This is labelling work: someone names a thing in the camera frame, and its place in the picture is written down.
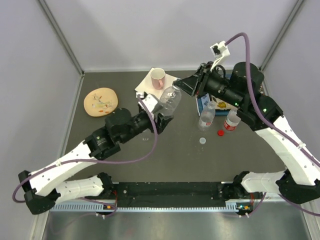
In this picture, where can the clear bottle with red label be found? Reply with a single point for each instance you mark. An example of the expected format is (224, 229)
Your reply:
(231, 121)

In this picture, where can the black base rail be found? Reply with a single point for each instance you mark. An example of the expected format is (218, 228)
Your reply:
(176, 194)

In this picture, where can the white bottle cap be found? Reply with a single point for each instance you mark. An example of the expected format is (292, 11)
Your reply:
(202, 140)

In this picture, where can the short clear capped bottle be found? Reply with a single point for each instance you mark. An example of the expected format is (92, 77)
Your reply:
(146, 136)

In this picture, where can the clear bottle with white cap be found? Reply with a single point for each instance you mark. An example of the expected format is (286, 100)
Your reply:
(207, 116)

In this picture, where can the white square plate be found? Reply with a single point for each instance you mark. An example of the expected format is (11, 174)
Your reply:
(146, 86)

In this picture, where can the left metal frame post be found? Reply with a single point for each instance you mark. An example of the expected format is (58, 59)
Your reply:
(60, 35)

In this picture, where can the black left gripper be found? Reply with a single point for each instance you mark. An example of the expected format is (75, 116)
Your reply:
(162, 122)

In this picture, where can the red bottle cap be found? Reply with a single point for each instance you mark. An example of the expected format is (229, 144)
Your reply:
(220, 132)

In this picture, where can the metal frame post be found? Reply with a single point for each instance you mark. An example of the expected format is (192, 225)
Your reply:
(60, 35)
(297, 7)

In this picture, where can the beige oval painted plate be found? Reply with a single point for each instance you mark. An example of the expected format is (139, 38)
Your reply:
(100, 102)

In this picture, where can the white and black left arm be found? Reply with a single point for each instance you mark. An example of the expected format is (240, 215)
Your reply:
(46, 187)

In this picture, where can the blue patterned placemat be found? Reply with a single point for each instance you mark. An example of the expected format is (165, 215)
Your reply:
(203, 101)

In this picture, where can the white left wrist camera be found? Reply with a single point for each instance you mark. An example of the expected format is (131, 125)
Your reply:
(150, 102)

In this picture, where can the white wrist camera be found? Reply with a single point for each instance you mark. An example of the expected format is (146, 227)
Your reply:
(150, 102)
(220, 52)

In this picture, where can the pink ceramic mug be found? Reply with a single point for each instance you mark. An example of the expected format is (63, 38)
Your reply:
(158, 76)

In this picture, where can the grey slotted cable duct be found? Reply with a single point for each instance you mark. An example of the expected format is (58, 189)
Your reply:
(230, 206)

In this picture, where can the clear bottle with blue cap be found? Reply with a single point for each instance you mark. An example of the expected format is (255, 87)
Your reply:
(170, 100)

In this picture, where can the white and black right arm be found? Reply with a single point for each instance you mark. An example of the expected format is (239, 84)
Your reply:
(300, 181)

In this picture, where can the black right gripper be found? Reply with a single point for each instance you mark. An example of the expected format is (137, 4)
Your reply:
(196, 83)

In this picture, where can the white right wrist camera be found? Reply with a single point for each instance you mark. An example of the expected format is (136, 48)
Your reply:
(220, 52)

